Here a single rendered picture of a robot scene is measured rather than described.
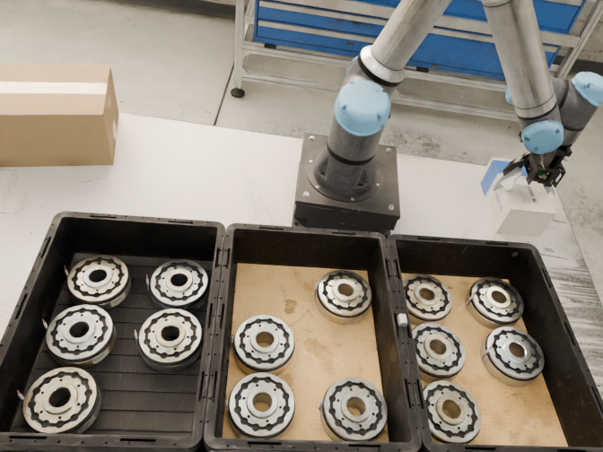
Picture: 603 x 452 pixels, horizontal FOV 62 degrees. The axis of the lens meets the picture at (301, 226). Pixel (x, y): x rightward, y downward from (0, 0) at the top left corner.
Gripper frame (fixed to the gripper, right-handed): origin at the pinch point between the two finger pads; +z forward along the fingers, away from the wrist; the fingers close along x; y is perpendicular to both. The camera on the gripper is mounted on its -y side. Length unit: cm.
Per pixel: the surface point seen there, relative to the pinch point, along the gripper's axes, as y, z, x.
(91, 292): 49, -10, -95
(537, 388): 59, -7, -17
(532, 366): 57, -10, -18
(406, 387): 65, -15, -43
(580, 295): 28.1, 6.3, 10.5
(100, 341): 58, -9, -91
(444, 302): 45, -9, -32
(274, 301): 46, -6, -64
